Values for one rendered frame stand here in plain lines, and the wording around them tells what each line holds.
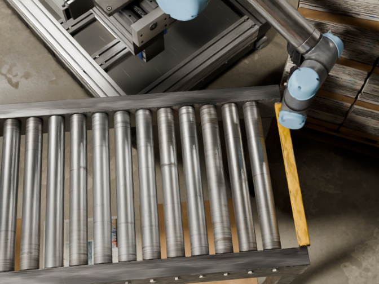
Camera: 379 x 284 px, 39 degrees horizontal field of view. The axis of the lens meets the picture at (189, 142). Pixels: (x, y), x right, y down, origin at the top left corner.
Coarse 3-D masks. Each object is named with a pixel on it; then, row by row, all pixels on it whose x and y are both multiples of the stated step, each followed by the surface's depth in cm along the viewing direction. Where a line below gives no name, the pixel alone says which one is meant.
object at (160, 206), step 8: (208, 200) 232; (232, 200) 232; (160, 208) 231; (184, 208) 231; (208, 208) 231; (232, 208) 231; (160, 216) 229; (184, 216) 229; (208, 216) 229; (232, 216) 229; (160, 224) 228; (184, 224) 228; (208, 224) 228; (232, 224) 228; (160, 232) 226; (184, 232) 226; (208, 232) 226; (232, 232) 226; (160, 240) 225; (184, 240) 225; (208, 240) 225; (232, 240) 225; (232, 280) 218; (240, 280) 218; (248, 280) 218; (256, 280) 218
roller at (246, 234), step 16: (224, 112) 161; (224, 128) 159; (240, 128) 159; (240, 144) 156; (240, 160) 154; (240, 176) 152; (240, 192) 150; (240, 208) 148; (240, 224) 146; (240, 240) 145
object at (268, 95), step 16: (112, 96) 162; (128, 96) 162; (144, 96) 162; (160, 96) 162; (176, 96) 162; (192, 96) 162; (208, 96) 162; (224, 96) 162; (240, 96) 162; (256, 96) 162; (272, 96) 162; (0, 112) 159; (16, 112) 159; (32, 112) 159; (48, 112) 159; (64, 112) 160; (80, 112) 160; (96, 112) 160; (112, 112) 161; (176, 112) 164; (240, 112) 168; (272, 112) 170; (0, 128) 164
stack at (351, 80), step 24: (312, 24) 176; (336, 24) 172; (360, 48) 179; (288, 72) 204; (336, 72) 195; (360, 72) 190; (360, 96) 204; (336, 120) 224; (360, 120) 219; (336, 144) 242
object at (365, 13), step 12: (300, 0) 164; (312, 0) 163; (324, 0) 162; (336, 0) 161; (348, 0) 160; (360, 0) 159; (372, 0) 158; (336, 12) 166; (348, 12) 164; (360, 12) 164; (372, 12) 162
